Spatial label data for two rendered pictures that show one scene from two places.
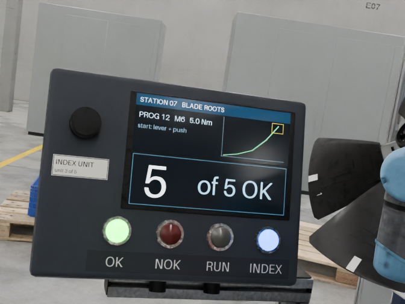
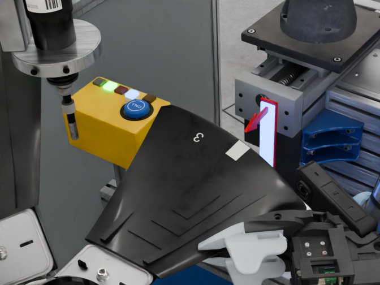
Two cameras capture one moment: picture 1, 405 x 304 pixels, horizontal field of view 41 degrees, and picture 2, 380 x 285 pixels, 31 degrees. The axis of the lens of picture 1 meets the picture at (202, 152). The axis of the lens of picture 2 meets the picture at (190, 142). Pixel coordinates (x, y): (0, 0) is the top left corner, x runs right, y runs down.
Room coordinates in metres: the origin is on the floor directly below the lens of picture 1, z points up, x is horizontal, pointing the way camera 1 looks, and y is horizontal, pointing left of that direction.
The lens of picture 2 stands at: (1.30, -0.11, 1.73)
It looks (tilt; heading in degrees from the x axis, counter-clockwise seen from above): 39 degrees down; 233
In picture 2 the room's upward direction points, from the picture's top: 4 degrees counter-clockwise
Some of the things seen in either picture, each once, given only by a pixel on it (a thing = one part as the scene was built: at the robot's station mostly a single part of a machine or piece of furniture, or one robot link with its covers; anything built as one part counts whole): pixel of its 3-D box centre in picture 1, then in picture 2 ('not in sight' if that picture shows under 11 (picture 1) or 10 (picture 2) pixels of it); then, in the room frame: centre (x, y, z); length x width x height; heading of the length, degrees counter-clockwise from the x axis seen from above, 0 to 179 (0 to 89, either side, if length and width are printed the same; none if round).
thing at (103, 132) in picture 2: not in sight; (119, 126); (0.85, -0.92, 1.02); 0.16 x 0.10 x 0.11; 106
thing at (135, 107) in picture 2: not in sight; (136, 109); (0.83, -0.88, 1.08); 0.04 x 0.04 x 0.02
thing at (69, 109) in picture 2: not in sight; (70, 113); (1.11, -0.54, 1.39); 0.01 x 0.01 x 0.05
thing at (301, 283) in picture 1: (211, 282); not in sight; (0.58, -0.03, 1.04); 0.24 x 0.03 x 0.03; 106
